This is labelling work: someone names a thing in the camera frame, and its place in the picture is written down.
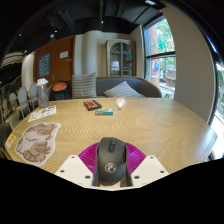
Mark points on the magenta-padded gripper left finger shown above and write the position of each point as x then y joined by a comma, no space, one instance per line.
72,168

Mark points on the grey curved sofa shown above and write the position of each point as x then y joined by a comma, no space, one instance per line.
146,88

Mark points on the green and blue pack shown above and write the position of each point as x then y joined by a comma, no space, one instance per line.
104,112

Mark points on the white door sign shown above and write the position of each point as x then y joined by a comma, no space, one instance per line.
64,54

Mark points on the small white and pink object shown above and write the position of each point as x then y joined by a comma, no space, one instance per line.
120,102

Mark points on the black-framed window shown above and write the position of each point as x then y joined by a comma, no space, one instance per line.
161,56

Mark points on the brown wooden door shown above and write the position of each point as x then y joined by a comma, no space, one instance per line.
60,68

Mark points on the dark grey tufted armchair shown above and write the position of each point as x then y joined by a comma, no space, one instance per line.
4,133

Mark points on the black computer mouse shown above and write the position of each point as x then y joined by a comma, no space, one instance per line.
111,160

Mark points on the arched glass-door cabinet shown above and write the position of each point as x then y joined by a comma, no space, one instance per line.
121,58

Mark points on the group of white chairs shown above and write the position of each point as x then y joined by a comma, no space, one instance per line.
22,98

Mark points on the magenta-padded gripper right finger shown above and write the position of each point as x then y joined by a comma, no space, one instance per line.
150,168

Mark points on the clear white-lidded bottle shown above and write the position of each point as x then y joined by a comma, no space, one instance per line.
42,95

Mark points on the white sticker sheet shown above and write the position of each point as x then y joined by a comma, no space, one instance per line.
41,113

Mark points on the blue poster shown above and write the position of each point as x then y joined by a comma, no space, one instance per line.
44,65

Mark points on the small striped cushion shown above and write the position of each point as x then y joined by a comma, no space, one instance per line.
122,90

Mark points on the cat-shaped mouse pad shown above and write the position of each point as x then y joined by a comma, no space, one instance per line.
35,141

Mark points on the black and red box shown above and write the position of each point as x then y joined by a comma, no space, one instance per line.
92,105

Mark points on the large striped cushion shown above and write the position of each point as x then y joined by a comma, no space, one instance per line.
84,86

